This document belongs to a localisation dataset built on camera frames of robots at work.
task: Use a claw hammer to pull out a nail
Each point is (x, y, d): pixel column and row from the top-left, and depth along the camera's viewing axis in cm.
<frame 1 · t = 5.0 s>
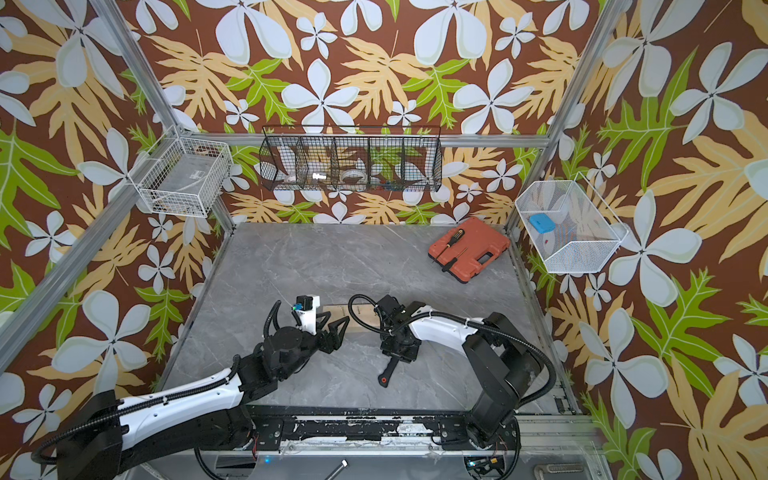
left hand: (341, 314, 77), fingers open
right hand: (384, 355, 88), fingers open
red black claw hammer: (386, 375, 85), on the table
wooden block with nails: (365, 321, 71), point 24 cm above the table
red plastic tool case: (472, 243, 111), point 6 cm above the table
yellow black screwdriver: (454, 239, 111), point 7 cm above the table
blue object in basket: (542, 223, 88), point 27 cm above the table

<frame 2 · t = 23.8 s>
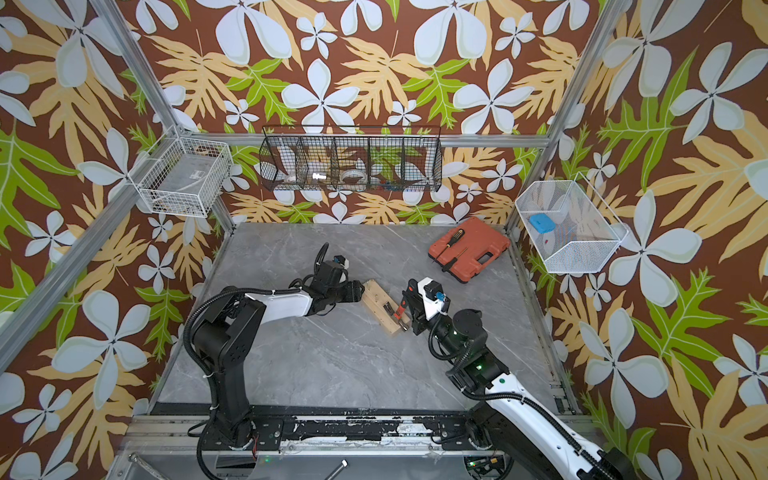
left hand: (356, 286, 99), fingers open
right hand: (405, 291, 73), fingers closed
red black claw hammer: (399, 314, 87), point 10 cm above the table
wooden block with nails: (382, 306, 94), point 6 cm above the table
the other named things where they were.

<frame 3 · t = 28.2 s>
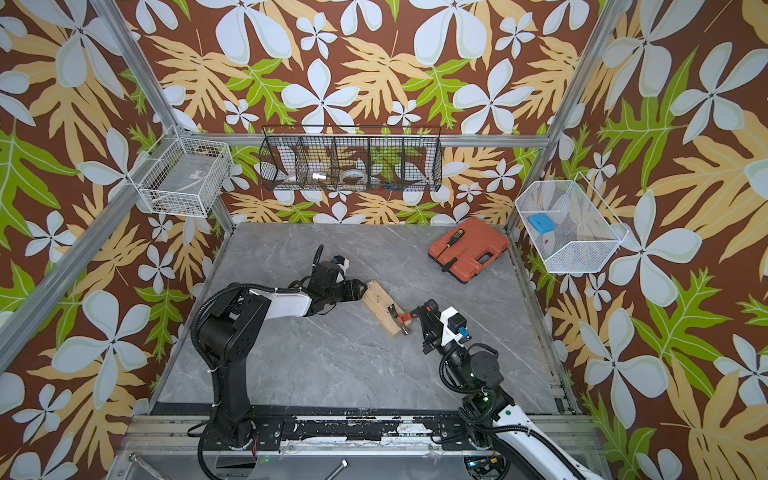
left hand: (359, 288, 101), fingers open
right hand: (420, 308, 71), fingers closed
red black claw hammer: (402, 318, 88), point 9 cm above the table
the other named things where they were.

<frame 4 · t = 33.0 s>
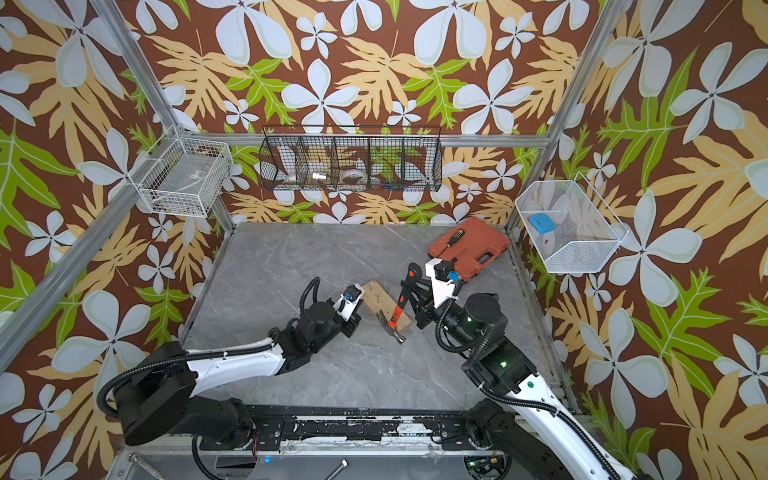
left hand: (360, 295, 83), fingers closed
right hand: (403, 282, 64), fingers closed
red black claw hammer: (391, 324, 77), point 18 cm above the table
the other named things where they were.

